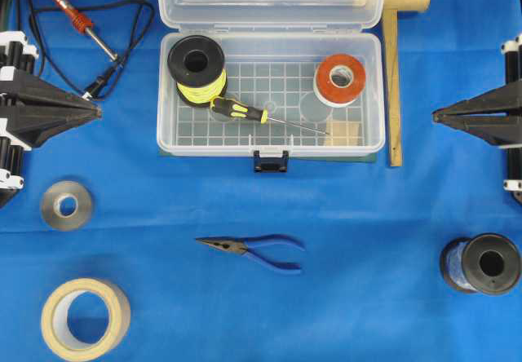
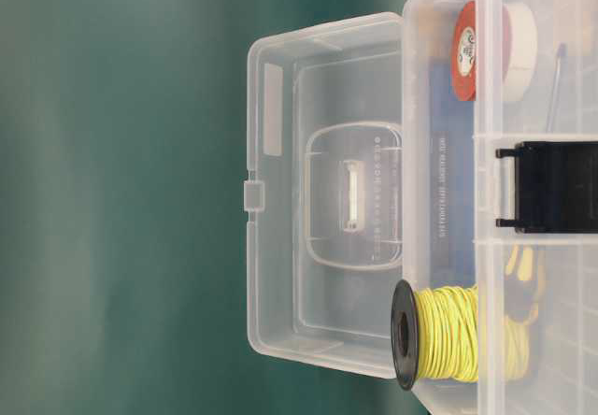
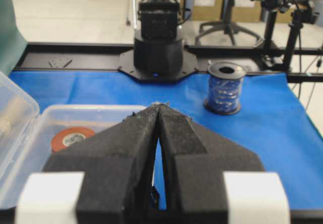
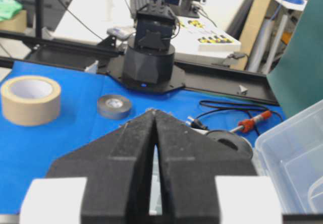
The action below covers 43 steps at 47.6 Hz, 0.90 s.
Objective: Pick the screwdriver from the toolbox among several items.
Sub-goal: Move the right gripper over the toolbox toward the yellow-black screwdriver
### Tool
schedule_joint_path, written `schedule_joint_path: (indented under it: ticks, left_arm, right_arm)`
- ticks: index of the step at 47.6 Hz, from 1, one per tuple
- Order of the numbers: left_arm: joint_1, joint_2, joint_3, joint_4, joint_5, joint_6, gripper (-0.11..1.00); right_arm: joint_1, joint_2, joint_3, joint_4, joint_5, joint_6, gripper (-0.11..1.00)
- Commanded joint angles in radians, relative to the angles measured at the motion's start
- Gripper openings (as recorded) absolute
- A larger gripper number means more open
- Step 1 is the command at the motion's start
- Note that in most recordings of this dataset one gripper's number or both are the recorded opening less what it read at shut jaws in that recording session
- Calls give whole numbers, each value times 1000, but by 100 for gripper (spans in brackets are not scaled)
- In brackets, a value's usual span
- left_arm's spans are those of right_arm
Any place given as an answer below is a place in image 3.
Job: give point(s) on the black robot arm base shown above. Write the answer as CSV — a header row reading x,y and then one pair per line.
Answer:
x,y
158,53

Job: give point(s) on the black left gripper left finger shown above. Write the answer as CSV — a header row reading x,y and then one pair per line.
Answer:
x,y
97,180

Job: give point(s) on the blue ribbon spool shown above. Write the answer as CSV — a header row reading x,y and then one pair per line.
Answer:
x,y
224,88

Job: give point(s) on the black office chair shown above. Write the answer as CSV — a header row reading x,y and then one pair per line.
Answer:
x,y
226,25

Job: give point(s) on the blue table mat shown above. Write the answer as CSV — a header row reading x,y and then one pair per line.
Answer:
x,y
272,122

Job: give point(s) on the orange tape roll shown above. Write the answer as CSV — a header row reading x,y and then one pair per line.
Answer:
x,y
69,136

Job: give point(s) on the green curtain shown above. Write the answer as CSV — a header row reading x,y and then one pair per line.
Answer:
x,y
13,44

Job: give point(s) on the clear plastic toolbox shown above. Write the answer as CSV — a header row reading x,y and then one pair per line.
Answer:
x,y
27,132

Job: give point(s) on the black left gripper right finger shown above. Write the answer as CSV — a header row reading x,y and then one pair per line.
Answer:
x,y
211,179

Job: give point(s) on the black aluminium rail frame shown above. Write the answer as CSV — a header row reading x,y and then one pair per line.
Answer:
x,y
118,58

